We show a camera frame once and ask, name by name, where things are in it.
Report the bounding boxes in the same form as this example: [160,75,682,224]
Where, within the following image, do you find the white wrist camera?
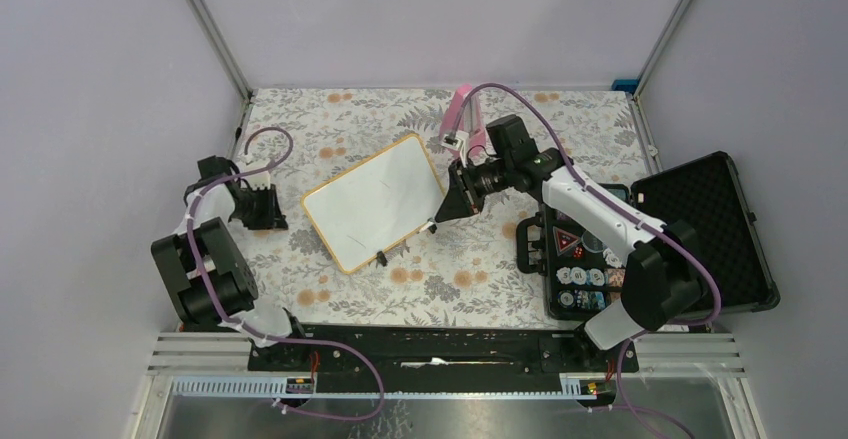
[239,164,273,190]
[441,130,487,157]

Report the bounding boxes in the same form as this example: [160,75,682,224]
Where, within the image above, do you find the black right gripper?
[435,156,513,224]

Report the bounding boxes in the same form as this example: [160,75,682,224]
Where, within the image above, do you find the floral table mat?
[188,88,654,331]

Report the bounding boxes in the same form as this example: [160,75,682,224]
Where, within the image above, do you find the blue corner bracket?
[610,79,640,95]

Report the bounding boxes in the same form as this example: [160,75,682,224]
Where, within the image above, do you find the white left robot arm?
[150,156,311,370]

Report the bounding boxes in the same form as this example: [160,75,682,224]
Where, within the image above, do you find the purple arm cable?
[443,82,723,439]
[184,126,387,423]

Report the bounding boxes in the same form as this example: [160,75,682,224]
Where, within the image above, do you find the triangular all-in button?
[552,226,581,256]

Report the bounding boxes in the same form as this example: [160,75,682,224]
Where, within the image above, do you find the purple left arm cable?
[184,126,387,423]

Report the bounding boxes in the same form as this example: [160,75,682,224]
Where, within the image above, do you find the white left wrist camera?
[239,164,273,190]

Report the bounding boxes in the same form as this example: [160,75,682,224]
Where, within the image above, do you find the black mounting base plate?
[248,324,639,394]

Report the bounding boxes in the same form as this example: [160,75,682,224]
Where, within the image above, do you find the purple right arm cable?
[443,82,723,439]

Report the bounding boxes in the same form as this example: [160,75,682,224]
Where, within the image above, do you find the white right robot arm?
[434,115,720,371]

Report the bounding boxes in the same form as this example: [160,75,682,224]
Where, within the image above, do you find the black poker chip case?
[514,151,782,323]

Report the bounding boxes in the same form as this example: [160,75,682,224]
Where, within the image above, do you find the yellow framed whiteboard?
[301,134,445,274]

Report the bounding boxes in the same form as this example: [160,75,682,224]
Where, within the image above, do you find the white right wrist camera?
[441,130,487,157]

